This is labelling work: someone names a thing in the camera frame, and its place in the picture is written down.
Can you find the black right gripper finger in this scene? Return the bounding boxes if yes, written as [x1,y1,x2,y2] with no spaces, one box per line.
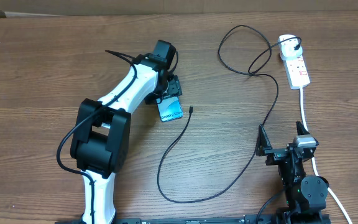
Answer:
[255,124,272,156]
[296,121,310,136]

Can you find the black Samsung Galaxy smartphone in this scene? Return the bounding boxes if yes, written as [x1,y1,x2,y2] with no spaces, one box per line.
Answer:
[156,96,183,122]

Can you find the black USB charging cable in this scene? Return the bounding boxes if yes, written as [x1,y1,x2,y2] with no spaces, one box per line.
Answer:
[157,24,303,204]

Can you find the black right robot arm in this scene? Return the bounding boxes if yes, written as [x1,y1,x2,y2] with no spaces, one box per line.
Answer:
[255,121,331,223]

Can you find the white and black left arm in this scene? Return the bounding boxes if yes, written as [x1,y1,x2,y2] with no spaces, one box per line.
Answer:
[70,40,183,223]

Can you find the white power strip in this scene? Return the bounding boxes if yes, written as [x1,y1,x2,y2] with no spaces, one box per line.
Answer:
[283,56,311,90]

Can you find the white power strip cord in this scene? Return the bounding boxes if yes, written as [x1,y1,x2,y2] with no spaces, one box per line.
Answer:
[299,86,354,224]

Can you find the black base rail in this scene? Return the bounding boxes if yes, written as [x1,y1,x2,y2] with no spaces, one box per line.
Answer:
[55,215,331,224]

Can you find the white USB wall charger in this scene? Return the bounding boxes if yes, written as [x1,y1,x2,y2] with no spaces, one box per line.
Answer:
[278,34,303,61]

